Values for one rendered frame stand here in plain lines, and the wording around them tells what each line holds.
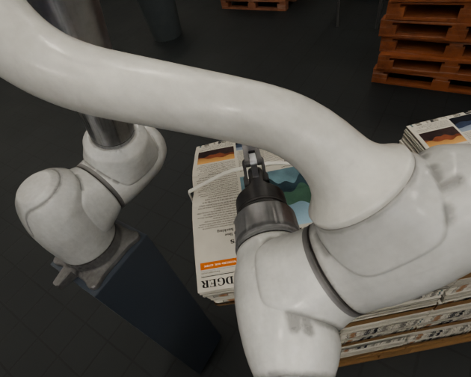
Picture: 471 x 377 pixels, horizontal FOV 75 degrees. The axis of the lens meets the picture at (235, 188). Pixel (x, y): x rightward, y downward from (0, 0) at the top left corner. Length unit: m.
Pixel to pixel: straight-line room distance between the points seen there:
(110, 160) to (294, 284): 0.56
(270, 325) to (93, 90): 0.26
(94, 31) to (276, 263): 0.45
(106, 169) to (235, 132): 0.56
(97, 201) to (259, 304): 0.54
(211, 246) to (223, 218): 0.06
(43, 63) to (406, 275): 0.34
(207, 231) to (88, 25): 0.40
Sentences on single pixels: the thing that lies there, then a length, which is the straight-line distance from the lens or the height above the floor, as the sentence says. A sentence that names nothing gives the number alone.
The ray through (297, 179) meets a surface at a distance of 0.65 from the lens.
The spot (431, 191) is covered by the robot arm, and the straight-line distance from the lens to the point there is 0.27.
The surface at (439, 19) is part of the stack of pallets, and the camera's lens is 2.94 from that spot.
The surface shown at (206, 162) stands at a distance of 0.75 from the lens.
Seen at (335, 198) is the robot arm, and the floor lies 1.48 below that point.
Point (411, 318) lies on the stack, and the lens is 1.22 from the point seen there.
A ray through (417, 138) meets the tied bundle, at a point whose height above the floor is 1.06.
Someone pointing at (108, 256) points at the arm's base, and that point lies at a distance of 0.88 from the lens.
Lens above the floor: 1.68
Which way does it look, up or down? 48 degrees down
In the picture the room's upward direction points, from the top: 15 degrees counter-clockwise
